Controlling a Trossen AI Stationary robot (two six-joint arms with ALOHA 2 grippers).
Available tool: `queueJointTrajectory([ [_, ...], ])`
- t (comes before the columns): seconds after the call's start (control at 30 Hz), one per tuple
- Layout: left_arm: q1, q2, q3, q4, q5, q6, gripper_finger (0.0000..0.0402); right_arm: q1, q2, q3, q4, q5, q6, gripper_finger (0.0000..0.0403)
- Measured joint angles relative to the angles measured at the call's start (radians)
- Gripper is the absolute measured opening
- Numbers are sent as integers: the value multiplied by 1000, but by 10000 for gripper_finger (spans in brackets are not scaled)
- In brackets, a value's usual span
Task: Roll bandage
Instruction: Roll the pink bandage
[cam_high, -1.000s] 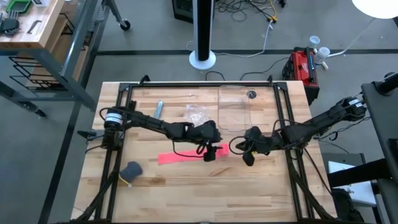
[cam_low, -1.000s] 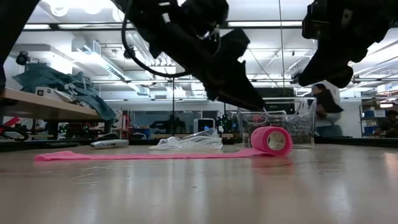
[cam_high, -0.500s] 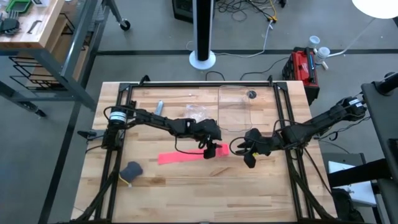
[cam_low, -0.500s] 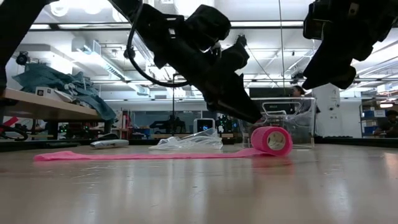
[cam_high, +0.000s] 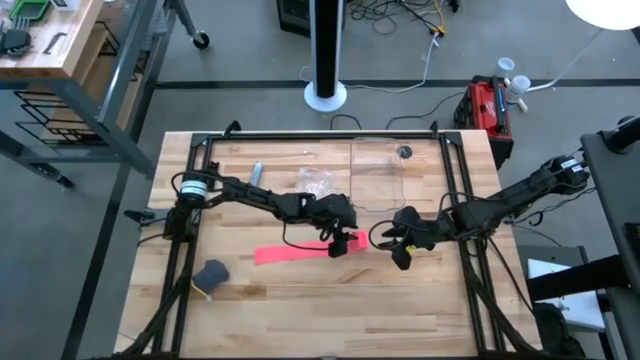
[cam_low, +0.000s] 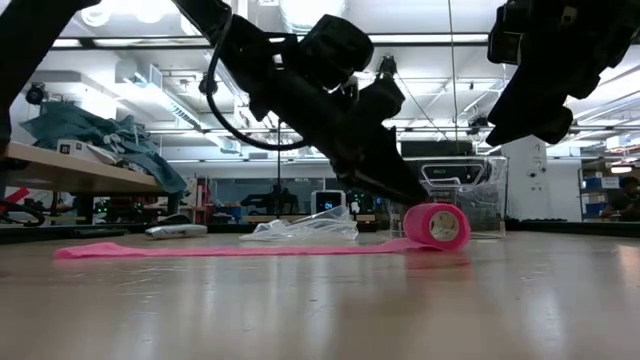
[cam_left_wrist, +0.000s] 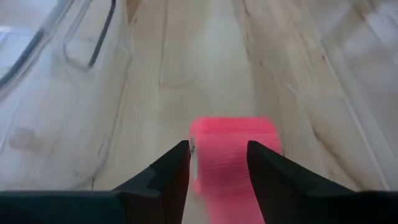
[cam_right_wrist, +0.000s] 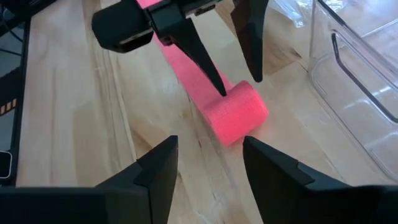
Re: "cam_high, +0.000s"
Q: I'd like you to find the black clamp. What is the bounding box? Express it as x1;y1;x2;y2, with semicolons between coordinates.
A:
123;207;171;226

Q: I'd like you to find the black floor cable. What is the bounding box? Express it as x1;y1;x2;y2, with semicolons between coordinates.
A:
384;91;466;130
330;113;362;132

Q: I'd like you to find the black wire rack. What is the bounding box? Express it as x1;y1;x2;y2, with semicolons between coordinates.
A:
13;20;122;147

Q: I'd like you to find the black bag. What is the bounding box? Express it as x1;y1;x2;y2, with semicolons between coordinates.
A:
532;302;587;359

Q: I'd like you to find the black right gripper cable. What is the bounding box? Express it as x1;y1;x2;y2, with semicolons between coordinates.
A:
367;218;407;251

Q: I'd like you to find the black box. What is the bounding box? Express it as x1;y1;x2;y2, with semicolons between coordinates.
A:
276;0;314;39

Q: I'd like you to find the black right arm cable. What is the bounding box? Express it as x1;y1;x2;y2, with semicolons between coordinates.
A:
504;187;599;227

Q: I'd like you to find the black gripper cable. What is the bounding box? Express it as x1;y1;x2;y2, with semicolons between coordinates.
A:
281;219;334;252
367;218;407;251

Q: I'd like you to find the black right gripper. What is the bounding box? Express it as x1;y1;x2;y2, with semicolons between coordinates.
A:
377;205;454;272

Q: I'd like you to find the black hex key set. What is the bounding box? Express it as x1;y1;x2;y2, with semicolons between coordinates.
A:
0;17;34;56

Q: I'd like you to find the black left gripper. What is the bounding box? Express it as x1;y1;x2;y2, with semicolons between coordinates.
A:
298;192;361;259

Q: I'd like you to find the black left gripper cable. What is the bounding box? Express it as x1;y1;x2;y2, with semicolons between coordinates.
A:
281;219;334;252

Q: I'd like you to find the red tool bag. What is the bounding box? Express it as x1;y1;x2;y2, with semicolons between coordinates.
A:
453;74;515;170

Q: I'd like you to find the grey metal desk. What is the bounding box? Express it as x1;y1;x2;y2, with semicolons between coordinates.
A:
579;114;640;360

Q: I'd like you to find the clear plastic bag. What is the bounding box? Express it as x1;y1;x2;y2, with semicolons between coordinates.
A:
294;167;337;199

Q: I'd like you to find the black white tower fan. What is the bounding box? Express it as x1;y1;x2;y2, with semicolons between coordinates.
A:
303;0;349;113

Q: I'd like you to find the white plastic jar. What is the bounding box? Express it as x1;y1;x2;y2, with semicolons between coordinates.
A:
495;56;516;79
506;74;533;104

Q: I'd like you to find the white panel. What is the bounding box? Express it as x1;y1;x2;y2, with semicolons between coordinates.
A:
527;257;607;334

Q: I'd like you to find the white lamp shade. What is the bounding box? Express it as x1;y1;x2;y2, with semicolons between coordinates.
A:
564;0;640;32

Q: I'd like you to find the clear plastic bin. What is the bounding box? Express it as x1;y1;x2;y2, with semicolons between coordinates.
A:
348;137;406;212

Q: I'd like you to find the wooden workbench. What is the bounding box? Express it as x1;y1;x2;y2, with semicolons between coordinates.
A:
0;0;157;190

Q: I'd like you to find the black cable bundle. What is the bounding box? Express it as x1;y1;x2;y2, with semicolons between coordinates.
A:
346;0;464;37

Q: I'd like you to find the yellow cable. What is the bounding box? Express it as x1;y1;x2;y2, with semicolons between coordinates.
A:
430;0;448;37

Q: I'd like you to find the black bar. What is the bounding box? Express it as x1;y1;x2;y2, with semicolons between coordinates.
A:
527;253;632;302

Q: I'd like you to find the white lamp cable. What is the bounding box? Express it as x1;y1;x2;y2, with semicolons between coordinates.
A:
524;27;606;94

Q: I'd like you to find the pink bandage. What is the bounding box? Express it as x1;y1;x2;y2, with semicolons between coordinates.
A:
253;230;370;266

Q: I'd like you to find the black cylinder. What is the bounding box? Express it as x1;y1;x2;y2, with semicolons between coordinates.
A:
599;115;640;154

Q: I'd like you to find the green tray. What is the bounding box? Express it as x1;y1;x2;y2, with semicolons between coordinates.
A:
8;0;52;22

